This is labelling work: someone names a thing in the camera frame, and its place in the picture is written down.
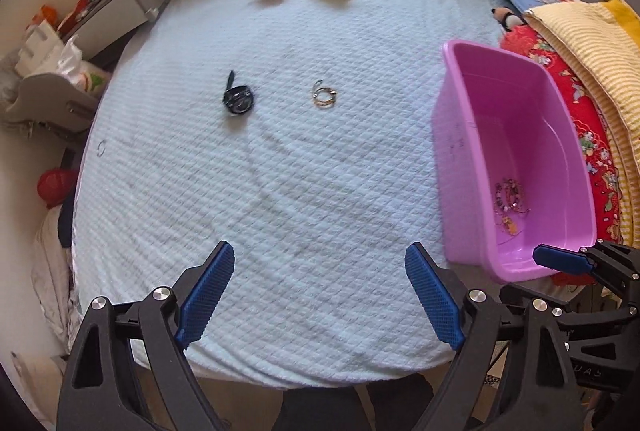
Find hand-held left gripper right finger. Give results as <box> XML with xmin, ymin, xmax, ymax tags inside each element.
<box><xmin>404</xmin><ymin>242</ymin><xmax>586</xmax><ymax>431</ymax></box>

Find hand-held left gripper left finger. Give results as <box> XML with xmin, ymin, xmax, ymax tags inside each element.
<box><xmin>56</xmin><ymin>240</ymin><xmax>236</xmax><ymax>431</ymax></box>

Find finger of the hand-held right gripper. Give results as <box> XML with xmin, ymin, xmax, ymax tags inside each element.
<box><xmin>532</xmin><ymin>241</ymin><xmax>640</xmax><ymax>307</ymax></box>
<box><xmin>500</xmin><ymin>283</ymin><xmax>627</xmax><ymax>346</ymax></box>

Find multicoloured bracelet gold charm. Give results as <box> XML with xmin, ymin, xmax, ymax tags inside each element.
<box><xmin>505</xmin><ymin>178</ymin><xmax>527</xmax><ymax>208</ymax></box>

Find beaded bracelet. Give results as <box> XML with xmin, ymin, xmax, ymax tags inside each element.
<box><xmin>492</xmin><ymin>181</ymin><xmax>516</xmax><ymax>214</ymax></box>

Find pink plastic tub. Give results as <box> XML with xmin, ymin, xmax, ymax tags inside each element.
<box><xmin>431</xmin><ymin>39</ymin><xmax>598</xmax><ymax>283</ymax></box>

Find light blue quilted blanket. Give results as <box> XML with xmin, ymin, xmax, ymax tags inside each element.
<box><xmin>72</xmin><ymin>0</ymin><xmax>506</xmax><ymax>387</ymax></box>

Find red printed blanket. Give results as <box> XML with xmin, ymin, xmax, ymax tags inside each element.
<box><xmin>500</xmin><ymin>25</ymin><xmax>626</xmax><ymax>287</ymax></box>

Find white cloth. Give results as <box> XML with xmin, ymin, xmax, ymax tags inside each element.
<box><xmin>30</xmin><ymin>206</ymin><xmax>81</xmax><ymax>352</ymax></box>

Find red mesh ball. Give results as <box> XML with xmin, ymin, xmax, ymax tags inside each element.
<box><xmin>37</xmin><ymin>168</ymin><xmax>81</xmax><ymax>209</ymax></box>

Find black wrist watch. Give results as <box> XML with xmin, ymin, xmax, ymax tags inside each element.
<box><xmin>221</xmin><ymin>70</ymin><xmax>255</xmax><ymax>116</ymax></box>

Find yellow textured blanket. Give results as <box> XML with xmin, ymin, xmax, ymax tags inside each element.
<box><xmin>522</xmin><ymin>0</ymin><xmax>640</xmax><ymax>247</ymax></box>

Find gold bangle rings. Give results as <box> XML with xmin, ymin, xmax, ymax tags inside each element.
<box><xmin>310</xmin><ymin>80</ymin><xmax>340</xmax><ymax>109</ymax></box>

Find panda plush toy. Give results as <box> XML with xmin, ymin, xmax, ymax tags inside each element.
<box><xmin>491</xmin><ymin>7</ymin><xmax>523</xmax><ymax>34</ymax></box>

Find grey curved furniture piece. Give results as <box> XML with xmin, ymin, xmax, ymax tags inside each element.
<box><xmin>0</xmin><ymin>71</ymin><xmax>98</xmax><ymax>136</ymax></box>

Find white plastic bag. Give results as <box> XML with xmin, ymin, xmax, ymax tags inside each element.
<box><xmin>55</xmin><ymin>36</ymin><xmax>113</xmax><ymax>96</ymax></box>

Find white foam packaging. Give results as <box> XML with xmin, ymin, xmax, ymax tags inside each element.
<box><xmin>15</xmin><ymin>21</ymin><xmax>66</xmax><ymax>76</ymax></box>

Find orange toy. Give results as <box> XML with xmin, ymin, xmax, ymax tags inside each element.
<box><xmin>32</xmin><ymin>3</ymin><xmax>61</xmax><ymax>29</ymax></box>

